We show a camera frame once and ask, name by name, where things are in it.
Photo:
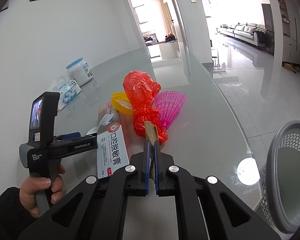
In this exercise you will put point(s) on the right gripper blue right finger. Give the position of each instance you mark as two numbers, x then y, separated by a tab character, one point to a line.
157	167

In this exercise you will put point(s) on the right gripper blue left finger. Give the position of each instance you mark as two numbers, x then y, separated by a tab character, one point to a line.
146	164

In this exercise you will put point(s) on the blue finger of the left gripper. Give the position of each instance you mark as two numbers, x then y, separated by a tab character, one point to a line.
69	136

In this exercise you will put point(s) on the brown cardboard scrap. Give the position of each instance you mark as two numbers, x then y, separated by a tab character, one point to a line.
151	133

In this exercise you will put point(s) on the grey perforated trash basket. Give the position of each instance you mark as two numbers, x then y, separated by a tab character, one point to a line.
281	180

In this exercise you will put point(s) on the person's left hand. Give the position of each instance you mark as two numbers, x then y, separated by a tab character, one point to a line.
34	184

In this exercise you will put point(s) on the red white toothpaste box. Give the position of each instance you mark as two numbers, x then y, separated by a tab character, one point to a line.
111	147

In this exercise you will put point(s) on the pink plastic mesh basket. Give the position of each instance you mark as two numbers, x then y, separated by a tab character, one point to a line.
169	104

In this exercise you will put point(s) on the blue white tissue pack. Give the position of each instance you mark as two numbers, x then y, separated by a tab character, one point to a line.
67	88

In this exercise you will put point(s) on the red plastic bag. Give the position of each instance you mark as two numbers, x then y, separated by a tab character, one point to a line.
141	90

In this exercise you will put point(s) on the white jar blue lid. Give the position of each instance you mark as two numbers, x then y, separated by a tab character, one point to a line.
79	71

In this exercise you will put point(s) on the light grey sofa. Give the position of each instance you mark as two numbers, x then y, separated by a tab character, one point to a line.
251	33

